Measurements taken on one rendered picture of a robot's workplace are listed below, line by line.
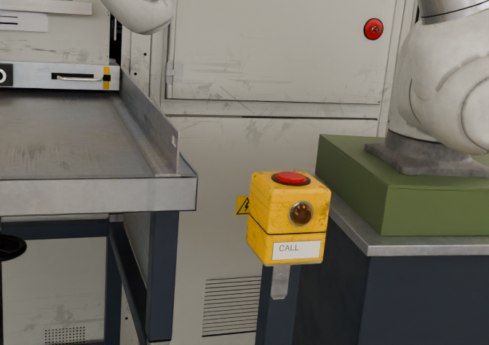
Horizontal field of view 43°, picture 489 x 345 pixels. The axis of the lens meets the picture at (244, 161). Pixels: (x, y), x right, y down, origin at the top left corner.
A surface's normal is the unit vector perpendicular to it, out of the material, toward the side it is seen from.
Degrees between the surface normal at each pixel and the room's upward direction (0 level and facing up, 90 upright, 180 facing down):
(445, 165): 60
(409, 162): 14
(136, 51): 90
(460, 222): 90
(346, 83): 90
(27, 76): 90
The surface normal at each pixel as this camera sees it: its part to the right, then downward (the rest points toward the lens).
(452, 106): -0.84, 0.14
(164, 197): 0.31, 0.28
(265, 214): -0.95, 0.00
